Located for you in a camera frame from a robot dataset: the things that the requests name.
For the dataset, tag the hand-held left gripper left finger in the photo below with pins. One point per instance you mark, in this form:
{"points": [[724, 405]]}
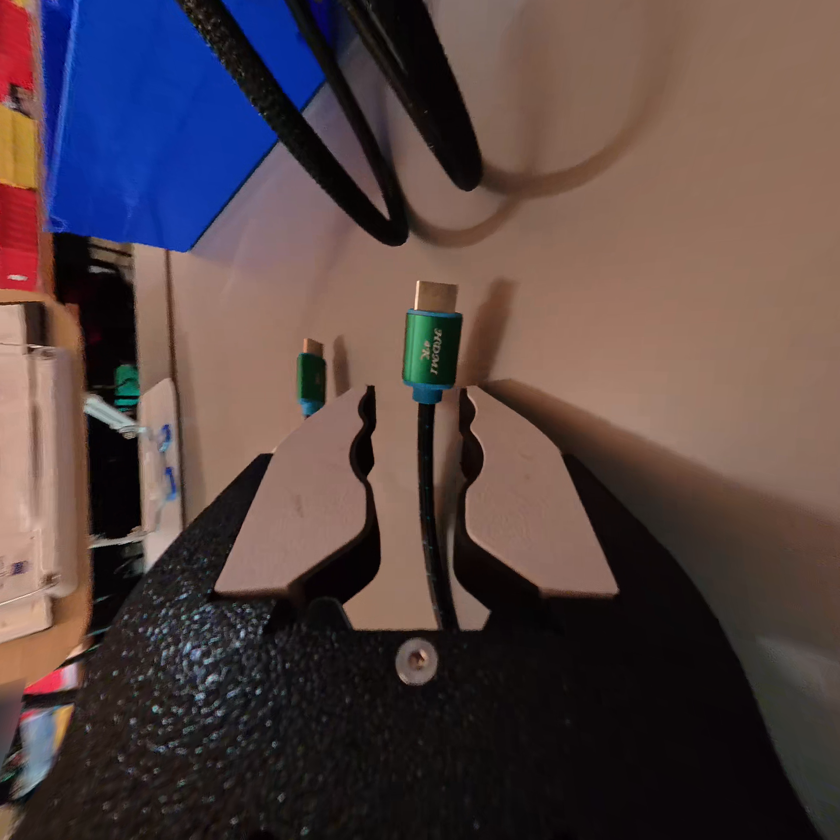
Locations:
{"points": [[308, 512]]}

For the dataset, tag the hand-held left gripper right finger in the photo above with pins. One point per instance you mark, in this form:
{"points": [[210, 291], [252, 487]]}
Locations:
{"points": [[531, 512]]}

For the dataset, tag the small green object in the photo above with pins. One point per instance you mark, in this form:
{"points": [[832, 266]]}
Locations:
{"points": [[127, 387]]}

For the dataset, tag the white plastic box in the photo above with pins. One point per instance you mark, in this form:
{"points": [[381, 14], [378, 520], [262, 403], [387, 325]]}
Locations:
{"points": [[33, 459]]}

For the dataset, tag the colourful packaging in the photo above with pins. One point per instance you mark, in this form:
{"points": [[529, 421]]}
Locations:
{"points": [[46, 728]]}

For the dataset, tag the blue plastic bin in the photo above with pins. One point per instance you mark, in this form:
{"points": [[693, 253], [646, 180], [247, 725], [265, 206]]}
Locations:
{"points": [[151, 131]]}

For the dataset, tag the red and yellow boxes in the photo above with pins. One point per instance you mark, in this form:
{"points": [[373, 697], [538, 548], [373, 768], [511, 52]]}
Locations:
{"points": [[16, 216]]}

